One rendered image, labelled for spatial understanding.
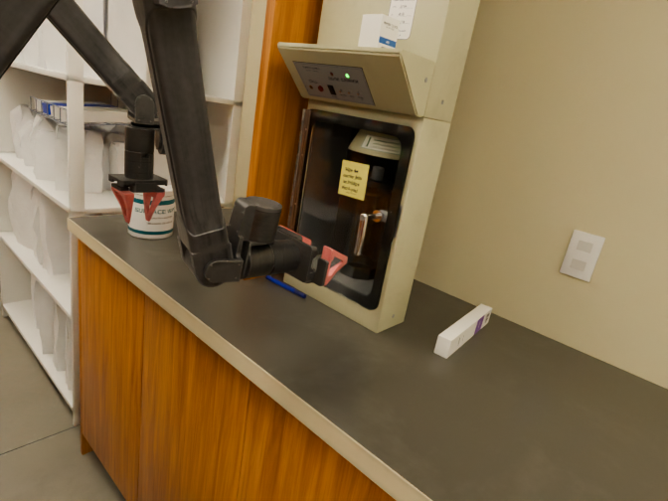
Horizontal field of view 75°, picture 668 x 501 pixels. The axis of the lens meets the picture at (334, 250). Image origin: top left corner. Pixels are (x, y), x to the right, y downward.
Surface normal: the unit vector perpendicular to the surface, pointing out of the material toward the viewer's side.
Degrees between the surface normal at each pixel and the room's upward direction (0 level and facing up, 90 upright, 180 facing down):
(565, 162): 90
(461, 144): 90
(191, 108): 94
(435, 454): 0
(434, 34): 90
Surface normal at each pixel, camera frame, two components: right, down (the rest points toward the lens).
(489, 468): 0.16, -0.94
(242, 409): -0.67, 0.12
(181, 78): 0.52, 0.44
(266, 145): 0.72, 0.33
